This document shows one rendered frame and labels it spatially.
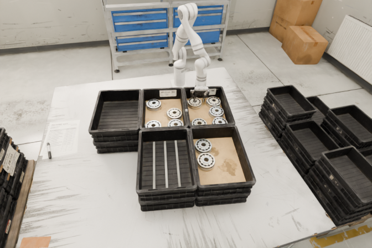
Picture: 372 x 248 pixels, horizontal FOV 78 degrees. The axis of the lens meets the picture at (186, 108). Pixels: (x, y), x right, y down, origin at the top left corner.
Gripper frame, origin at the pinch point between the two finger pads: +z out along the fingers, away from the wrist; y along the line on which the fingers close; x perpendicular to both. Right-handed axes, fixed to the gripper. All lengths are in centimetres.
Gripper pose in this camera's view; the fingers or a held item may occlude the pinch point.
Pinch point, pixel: (199, 99)
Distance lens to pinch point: 166.8
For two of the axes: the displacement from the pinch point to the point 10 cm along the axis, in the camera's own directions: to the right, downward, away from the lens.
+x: 0.2, 6.8, -7.4
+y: -10.0, -0.1, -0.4
